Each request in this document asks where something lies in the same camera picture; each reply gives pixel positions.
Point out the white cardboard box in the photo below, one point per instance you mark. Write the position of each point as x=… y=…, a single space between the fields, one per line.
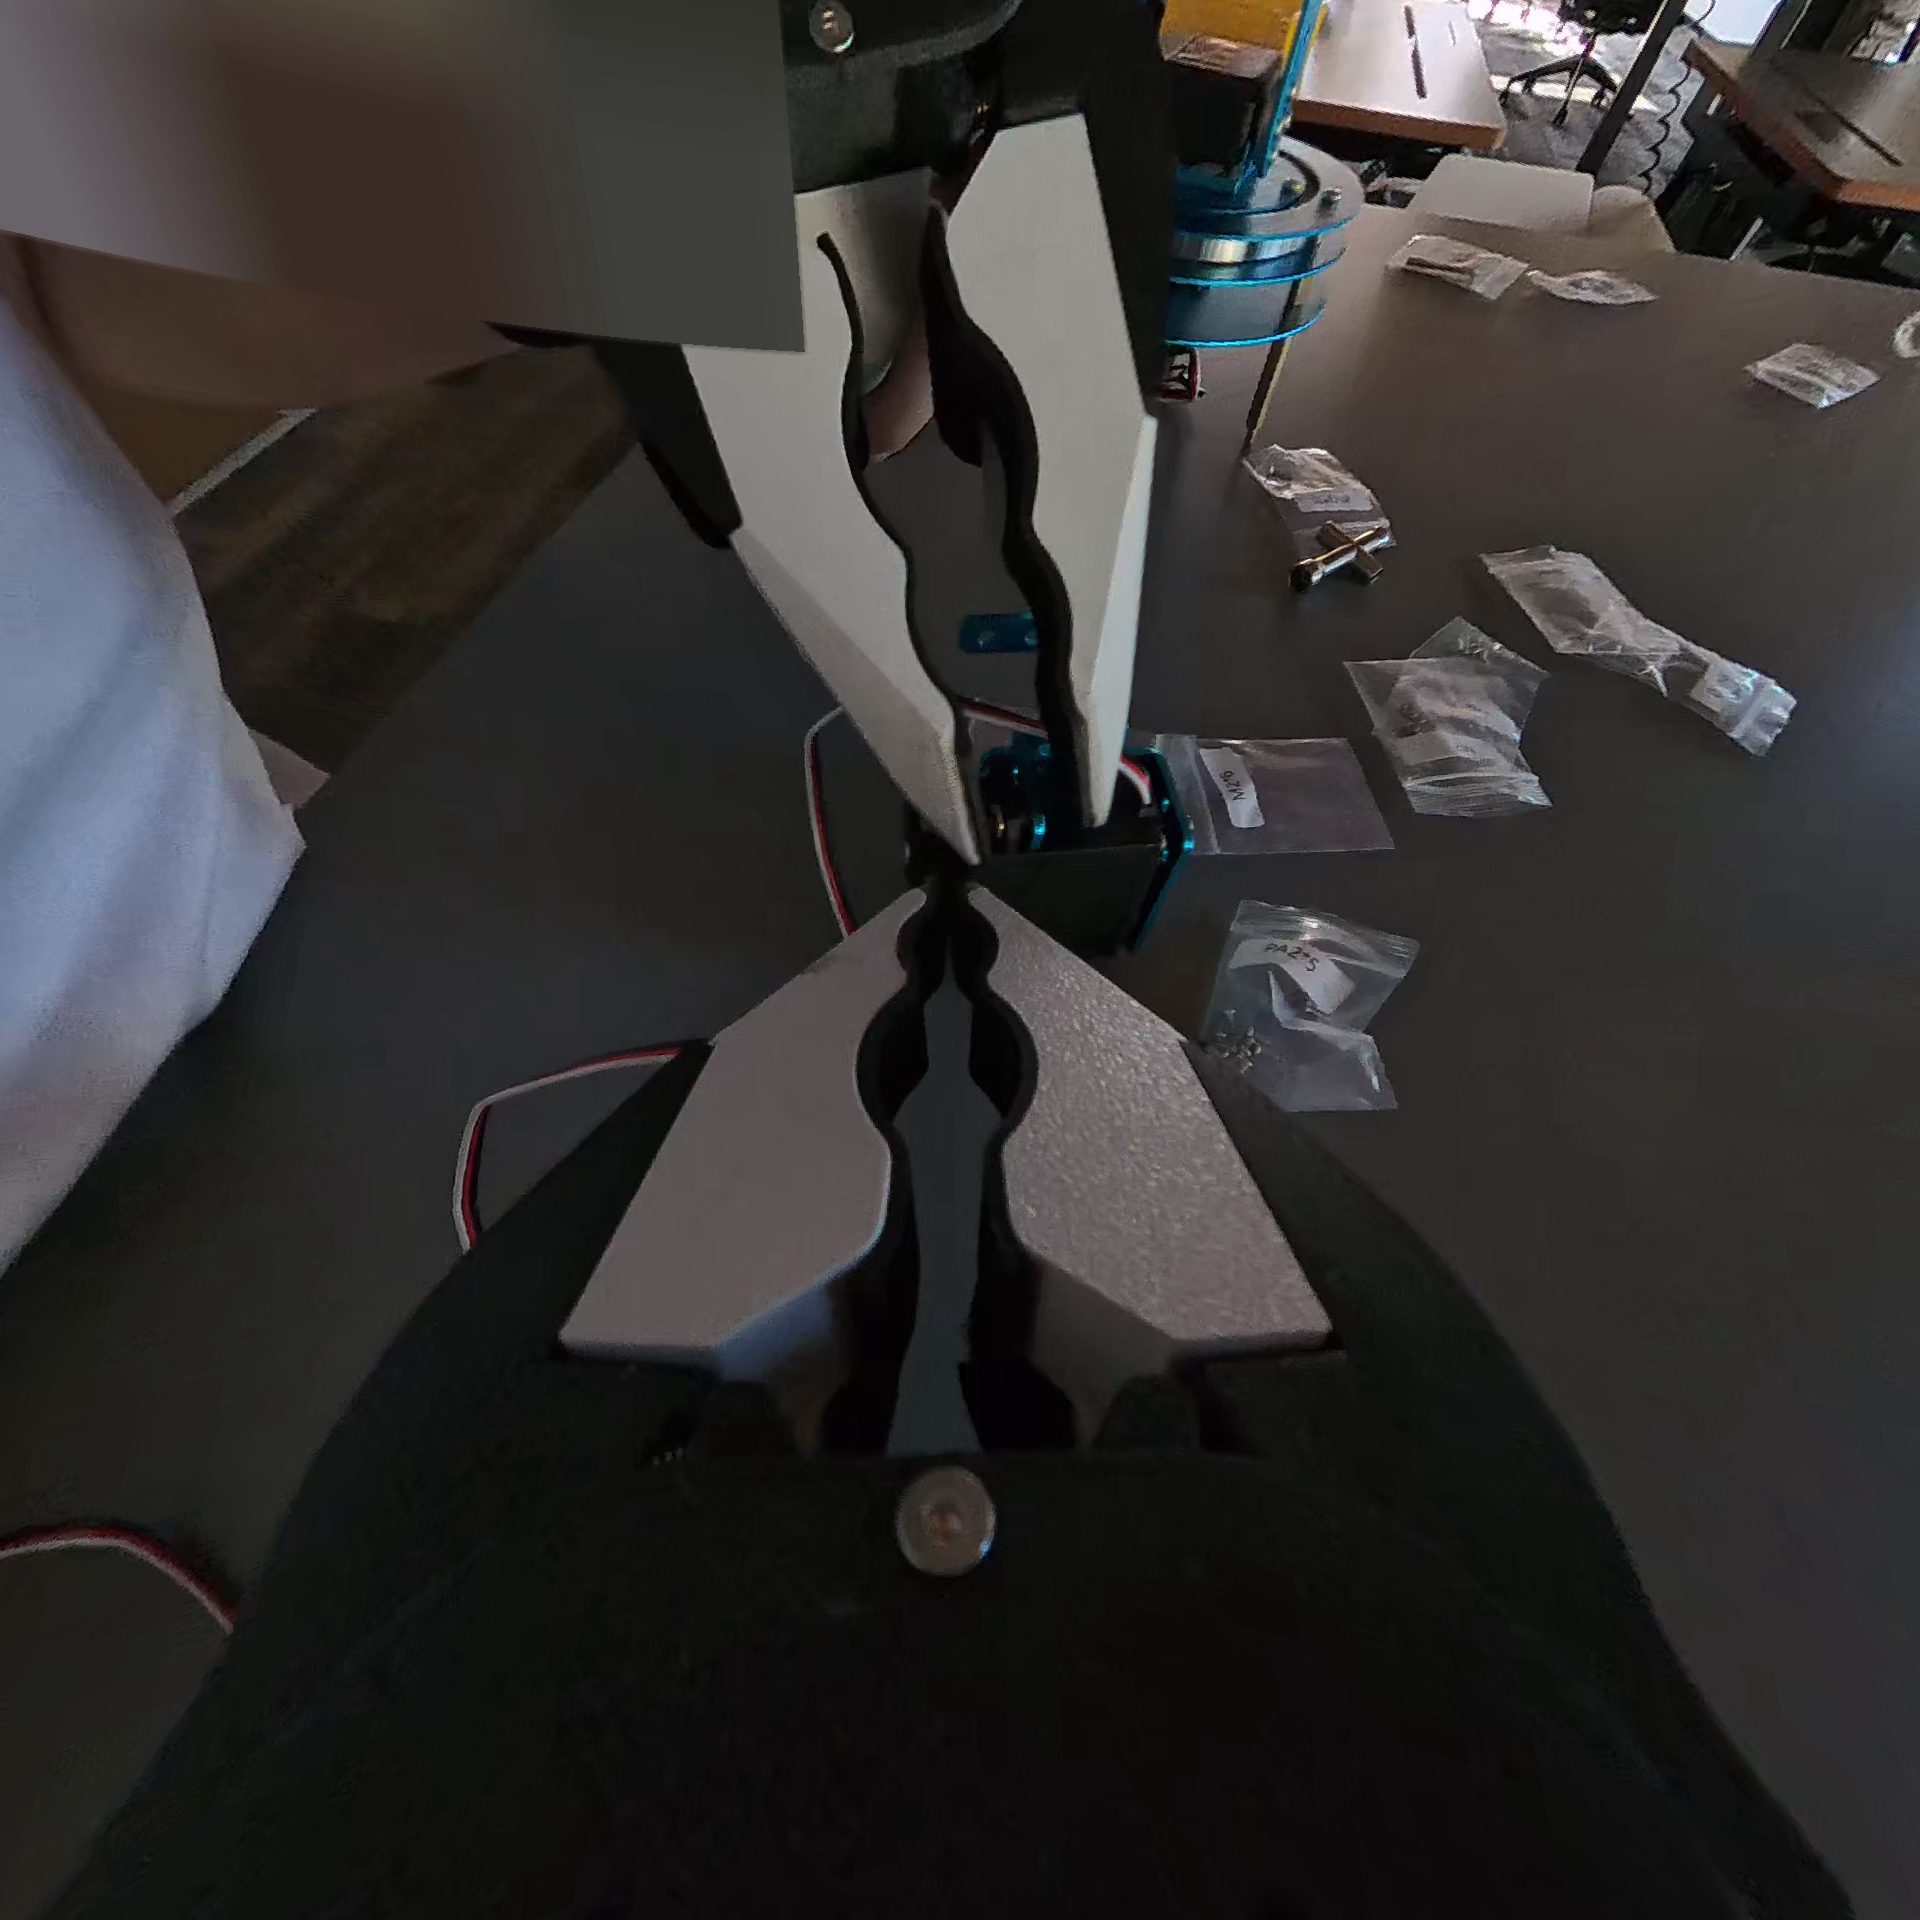
x=1501 y=192

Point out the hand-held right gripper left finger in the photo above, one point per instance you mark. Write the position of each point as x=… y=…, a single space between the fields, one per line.
x=719 y=1198

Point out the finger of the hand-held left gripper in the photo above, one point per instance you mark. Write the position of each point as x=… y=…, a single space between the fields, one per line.
x=1079 y=375
x=811 y=598

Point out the clear plastic screw bag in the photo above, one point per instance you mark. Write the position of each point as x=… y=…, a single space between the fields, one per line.
x=1321 y=480
x=1303 y=1002
x=1590 y=286
x=1815 y=375
x=1482 y=659
x=1441 y=758
x=1455 y=263
x=1303 y=804

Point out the long clear screw bag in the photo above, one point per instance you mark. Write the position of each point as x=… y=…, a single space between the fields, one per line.
x=1635 y=639

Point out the yellow box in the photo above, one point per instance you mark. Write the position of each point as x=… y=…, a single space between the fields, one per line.
x=1222 y=18

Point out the wooden table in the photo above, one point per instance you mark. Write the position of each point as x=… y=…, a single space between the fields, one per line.
x=1799 y=134
x=1396 y=81

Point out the person's white top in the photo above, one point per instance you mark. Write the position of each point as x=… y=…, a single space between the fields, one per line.
x=104 y=825

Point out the dark grey desk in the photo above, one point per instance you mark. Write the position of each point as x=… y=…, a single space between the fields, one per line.
x=1650 y=1198

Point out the servo with blue bracket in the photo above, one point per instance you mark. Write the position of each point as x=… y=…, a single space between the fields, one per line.
x=1096 y=886

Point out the blue toy robot arm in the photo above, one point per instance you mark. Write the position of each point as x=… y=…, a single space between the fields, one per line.
x=1246 y=226

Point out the person's left hand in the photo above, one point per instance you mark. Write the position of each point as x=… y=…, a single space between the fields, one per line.
x=913 y=420

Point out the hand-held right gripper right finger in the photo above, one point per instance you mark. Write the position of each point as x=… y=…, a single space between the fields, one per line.
x=1154 y=1198

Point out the small brass wrench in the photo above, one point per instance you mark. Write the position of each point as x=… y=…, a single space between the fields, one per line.
x=1344 y=553

